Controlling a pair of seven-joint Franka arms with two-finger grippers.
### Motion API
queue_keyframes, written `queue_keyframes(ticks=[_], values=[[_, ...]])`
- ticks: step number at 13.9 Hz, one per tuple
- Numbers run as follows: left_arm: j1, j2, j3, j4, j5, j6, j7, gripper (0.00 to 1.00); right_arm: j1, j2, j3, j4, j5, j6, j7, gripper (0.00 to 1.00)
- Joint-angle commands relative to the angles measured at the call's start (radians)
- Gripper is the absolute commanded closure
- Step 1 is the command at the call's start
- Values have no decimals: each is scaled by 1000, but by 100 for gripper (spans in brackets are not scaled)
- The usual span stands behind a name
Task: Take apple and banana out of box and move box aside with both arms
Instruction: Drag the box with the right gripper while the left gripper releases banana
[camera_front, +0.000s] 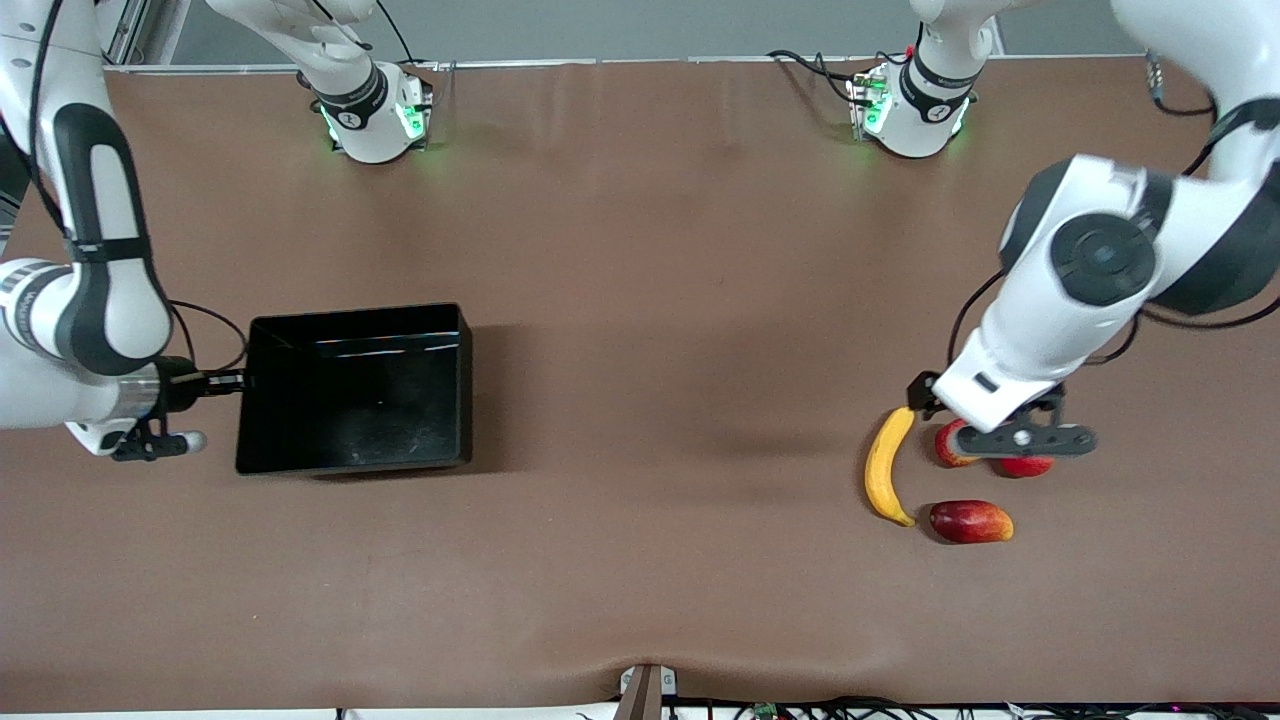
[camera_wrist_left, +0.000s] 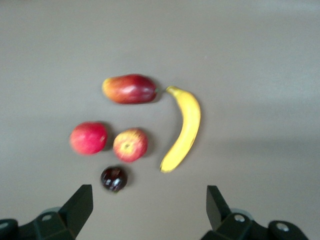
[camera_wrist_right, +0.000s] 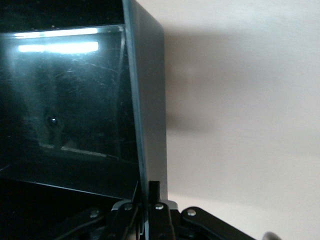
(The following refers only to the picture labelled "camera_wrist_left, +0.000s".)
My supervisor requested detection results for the red yellow mango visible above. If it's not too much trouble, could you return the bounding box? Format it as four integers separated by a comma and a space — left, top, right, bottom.
101, 73, 159, 105

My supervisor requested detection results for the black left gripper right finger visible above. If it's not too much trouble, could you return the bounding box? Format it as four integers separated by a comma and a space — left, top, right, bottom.
201, 185, 273, 240

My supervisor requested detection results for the red yellow apple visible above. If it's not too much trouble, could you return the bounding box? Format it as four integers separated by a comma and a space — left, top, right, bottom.
112, 127, 149, 163

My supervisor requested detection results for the plain red apple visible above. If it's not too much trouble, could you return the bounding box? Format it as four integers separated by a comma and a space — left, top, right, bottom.
69, 121, 109, 155

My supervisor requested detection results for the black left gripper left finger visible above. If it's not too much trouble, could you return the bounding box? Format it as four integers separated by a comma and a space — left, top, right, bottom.
18, 184, 94, 240

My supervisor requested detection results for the yellow banana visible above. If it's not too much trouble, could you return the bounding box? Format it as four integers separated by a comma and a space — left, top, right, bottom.
159, 85, 202, 174

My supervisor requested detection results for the dark purple mangosteen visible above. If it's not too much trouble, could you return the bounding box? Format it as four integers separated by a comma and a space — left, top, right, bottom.
100, 165, 129, 193

